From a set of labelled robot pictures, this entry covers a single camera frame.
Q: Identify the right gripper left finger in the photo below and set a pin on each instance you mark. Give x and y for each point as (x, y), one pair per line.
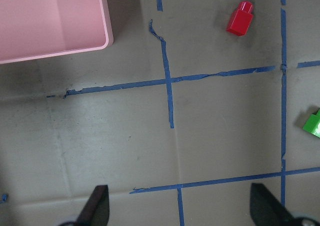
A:
(97, 209)

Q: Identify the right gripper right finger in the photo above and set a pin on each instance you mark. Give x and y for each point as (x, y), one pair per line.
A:
(265, 209)

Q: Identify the green toy block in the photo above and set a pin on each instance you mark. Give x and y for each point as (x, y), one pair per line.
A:
(312, 125)

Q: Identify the red toy block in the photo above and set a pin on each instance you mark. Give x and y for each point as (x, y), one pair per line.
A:
(241, 19)

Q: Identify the pink plastic box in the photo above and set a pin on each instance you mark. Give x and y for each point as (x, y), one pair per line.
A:
(34, 29)

